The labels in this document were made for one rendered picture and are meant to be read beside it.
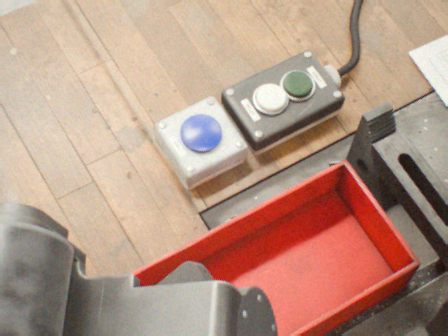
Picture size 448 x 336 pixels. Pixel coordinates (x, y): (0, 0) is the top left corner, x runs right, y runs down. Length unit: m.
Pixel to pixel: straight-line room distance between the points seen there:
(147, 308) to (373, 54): 0.63
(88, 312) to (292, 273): 0.46
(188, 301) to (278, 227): 0.48
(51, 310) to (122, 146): 0.53
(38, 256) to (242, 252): 0.49
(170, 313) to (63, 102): 0.56
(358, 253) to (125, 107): 0.27
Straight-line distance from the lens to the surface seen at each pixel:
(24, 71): 1.02
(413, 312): 0.93
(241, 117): 0.95
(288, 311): 0.90
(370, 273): 0.92
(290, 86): 0.96
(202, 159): 0.93
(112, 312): 0.47
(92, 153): 0.96
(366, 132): 0.91
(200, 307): 0.45
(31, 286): 0.44
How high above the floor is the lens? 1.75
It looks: 63 degrees down
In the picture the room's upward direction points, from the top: 7 degrees clockwise
